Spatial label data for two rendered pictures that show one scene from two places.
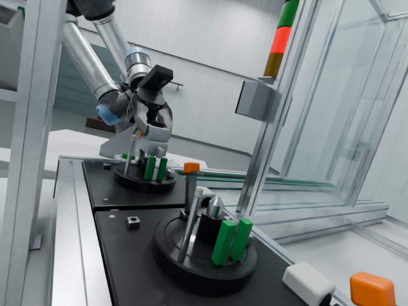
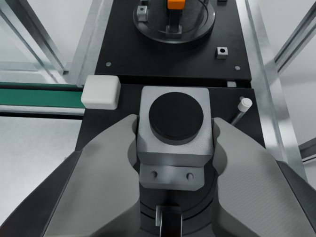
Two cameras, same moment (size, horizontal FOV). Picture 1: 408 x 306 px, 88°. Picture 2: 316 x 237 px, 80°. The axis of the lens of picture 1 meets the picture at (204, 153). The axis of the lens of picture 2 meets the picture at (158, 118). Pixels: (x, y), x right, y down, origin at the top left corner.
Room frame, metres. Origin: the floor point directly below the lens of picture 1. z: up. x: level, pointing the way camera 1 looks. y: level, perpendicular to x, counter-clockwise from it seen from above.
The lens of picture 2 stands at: (0.51, 0.14, 1.20)
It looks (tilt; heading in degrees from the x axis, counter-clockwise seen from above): 64 degrees down; 221
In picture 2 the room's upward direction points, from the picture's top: 2 degrees counter-clockwise
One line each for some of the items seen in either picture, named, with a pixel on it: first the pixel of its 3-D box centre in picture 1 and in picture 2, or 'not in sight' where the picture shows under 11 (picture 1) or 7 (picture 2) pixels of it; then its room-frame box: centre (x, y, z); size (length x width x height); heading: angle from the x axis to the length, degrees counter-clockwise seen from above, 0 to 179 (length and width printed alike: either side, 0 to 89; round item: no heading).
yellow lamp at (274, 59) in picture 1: (277, 68); not in sight; (0.49, -0.11, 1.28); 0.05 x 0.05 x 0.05
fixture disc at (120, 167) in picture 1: (146, 176); (169, 165); (0.47, 0.12, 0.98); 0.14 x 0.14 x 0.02
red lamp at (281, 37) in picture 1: (284, 44); not in sight; (0.49, -0.11, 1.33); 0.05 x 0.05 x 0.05
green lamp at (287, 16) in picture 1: (291, 19); not in sight; (0.49, -0.11, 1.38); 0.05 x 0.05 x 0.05
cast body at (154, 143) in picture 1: (156, 138); (173, 123); (0.46, 0.11, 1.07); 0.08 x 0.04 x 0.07; 36
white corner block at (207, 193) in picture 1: (201, 198); (103, 94); (0.45, -0.02, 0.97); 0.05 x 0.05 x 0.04; 36
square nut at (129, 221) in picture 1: (132, 222); (221, 52); (0.28, 0.07, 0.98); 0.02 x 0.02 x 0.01; 36
